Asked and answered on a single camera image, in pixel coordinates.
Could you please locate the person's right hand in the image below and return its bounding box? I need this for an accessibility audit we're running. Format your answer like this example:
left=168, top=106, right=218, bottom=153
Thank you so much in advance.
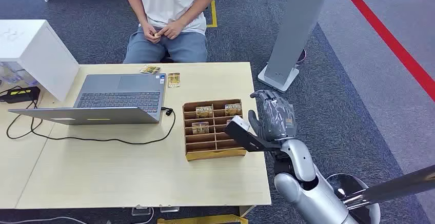
left=142, top=24, right=162, bottom=44

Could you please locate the person's left hand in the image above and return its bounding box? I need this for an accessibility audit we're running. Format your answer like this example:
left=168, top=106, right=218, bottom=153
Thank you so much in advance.
left=157, top=20, right=186, bottom=40

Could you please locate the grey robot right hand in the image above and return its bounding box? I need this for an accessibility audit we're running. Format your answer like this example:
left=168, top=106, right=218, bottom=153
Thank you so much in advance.
left=248, top=89, right=298, bottom=144

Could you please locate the hotel card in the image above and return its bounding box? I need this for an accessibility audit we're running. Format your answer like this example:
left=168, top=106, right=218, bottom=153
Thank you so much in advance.
left=191, top=121, right=210, bottom=135
left=140, top=64, right=162, bottom=75
left=195, top=106, right=214, bottom=118
left=167, top=72, right=181, bottom=88
left=224, top=104, right=243, bottom=116

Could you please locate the brown cardboard card organizer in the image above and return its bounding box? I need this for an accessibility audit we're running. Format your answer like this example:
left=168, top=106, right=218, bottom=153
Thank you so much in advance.
left=182, top=98, right=247, bottom=162

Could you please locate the person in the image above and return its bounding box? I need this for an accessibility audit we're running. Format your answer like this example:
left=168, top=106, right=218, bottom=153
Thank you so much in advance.
left=114, top=0, right=220, bottom=64

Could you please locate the yellow floor tape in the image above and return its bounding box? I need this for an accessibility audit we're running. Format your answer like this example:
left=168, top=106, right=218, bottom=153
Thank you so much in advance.
left=206, top=0, right=218, bottom=29

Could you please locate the grey laptop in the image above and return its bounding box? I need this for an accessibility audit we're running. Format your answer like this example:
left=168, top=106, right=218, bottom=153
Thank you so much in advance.
left=8, top=73, right=167, bottom=126

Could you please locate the grey kiosk stand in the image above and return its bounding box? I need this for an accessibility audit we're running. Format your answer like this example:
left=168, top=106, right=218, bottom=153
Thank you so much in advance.
left=257, top=0, right=332, bottom=93

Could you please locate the wooden table leg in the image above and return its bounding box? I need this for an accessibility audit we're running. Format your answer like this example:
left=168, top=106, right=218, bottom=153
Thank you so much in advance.
left=239, top=205, right=256, bottom=218

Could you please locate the white cabinet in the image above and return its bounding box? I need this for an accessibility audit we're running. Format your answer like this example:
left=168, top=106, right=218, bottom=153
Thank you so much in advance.
left=0, top=19, right=80, bottom=102

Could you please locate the yellow cardboard piece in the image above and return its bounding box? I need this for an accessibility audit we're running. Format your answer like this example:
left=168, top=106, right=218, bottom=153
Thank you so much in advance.
left=156, top=214, right=249, bottom=224

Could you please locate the red barrier belt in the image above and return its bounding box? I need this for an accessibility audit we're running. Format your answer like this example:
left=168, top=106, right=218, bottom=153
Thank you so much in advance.
left=334, top=0, right=435, bottom=103

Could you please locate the clear plastic container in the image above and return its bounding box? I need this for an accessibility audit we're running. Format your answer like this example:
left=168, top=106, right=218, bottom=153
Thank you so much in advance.
left=0, top=61, right=38, bottom=87

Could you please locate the black power adapter yellow label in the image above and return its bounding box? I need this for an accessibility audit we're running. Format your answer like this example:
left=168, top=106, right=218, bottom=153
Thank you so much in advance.
left=0, top=86, right=41, bottom=104

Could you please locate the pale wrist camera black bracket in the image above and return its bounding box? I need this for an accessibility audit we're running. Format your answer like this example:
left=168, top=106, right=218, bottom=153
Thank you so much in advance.
left=223, top=115, right=283, bottom=153

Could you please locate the black laptop power cable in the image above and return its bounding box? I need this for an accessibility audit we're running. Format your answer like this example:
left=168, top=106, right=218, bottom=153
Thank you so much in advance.
left=6, top=98, right=176, bottom=146

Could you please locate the chrome stanchion post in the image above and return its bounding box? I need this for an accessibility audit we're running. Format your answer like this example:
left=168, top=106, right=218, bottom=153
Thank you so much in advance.
left=326, top=164, right=435, bottom=224

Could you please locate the white cable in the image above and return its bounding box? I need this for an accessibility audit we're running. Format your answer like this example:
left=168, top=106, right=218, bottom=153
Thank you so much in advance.
left=132, top=208, right=155, bottom=224
left=0, top=216, right=89, bottom=224

